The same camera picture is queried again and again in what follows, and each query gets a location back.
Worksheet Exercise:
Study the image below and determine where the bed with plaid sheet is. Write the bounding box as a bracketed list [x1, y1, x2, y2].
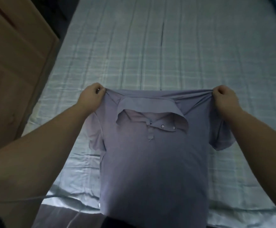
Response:
[22, 0, 276, 228]

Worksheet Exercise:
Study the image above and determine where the person's right forearm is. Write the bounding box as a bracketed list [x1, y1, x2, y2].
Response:
[225, 109, 276, 222]

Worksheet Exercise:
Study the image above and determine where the person's left forearm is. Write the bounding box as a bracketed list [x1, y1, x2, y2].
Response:
[0, 102, 95, 228]

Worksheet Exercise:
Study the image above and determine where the white cable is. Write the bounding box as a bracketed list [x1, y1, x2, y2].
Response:
[0, 194, 81, 228]

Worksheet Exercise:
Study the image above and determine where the wooden cabinet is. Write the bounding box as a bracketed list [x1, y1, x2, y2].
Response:
[0, 0, 61, 157]

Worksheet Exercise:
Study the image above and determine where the grey-blue polo shirt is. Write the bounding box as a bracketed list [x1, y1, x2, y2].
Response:
[86, 88, 236, 228]

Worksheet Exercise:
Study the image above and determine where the person's left hand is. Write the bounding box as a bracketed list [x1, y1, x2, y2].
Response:
[77, 82, 107, 113]

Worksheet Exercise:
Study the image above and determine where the person's right hand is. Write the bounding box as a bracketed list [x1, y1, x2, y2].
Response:
[211, 85, 241, 118]

